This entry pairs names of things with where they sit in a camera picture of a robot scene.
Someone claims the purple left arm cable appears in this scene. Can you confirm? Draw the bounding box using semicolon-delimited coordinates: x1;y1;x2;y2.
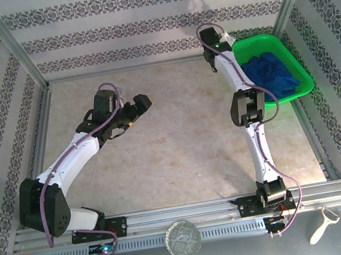
22;79;150;255

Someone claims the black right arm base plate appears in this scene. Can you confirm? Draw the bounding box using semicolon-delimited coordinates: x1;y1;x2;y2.
231;189;298;221

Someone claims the white peeler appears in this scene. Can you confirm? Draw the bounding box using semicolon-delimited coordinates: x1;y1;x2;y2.
304;204;341;245

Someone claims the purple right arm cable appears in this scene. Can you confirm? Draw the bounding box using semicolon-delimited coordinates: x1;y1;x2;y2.
195;13;309;245

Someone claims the blue printed t-shirt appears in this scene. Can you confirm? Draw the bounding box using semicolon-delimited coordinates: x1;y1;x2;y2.
239;48;303;106

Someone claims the wide aluminium mounting rail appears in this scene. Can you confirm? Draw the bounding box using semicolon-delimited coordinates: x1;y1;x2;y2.
11;180;341;254

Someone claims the green plastic basket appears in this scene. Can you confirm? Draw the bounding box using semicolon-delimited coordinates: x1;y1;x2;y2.
229;27;318;114

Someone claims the round patterned glass dish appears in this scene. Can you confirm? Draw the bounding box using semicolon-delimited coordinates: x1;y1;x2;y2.
162;218;205;255

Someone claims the grey slotted cable duct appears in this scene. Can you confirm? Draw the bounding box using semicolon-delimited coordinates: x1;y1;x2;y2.
34;218;267;255

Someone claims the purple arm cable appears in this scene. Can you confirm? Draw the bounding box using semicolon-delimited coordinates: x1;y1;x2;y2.
195;13;309;245
22;79;150;255

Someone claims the small circuit board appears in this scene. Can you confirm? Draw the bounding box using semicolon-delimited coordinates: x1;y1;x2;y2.
263;213;292;236
88;241;117;255

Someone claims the aluminium frame rail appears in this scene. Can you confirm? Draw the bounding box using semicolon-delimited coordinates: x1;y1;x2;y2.
44;52;213;86
4;84;72;229
291;95;341;185

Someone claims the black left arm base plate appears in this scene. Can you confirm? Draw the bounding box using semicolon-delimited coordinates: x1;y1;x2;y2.
69;215;130;245

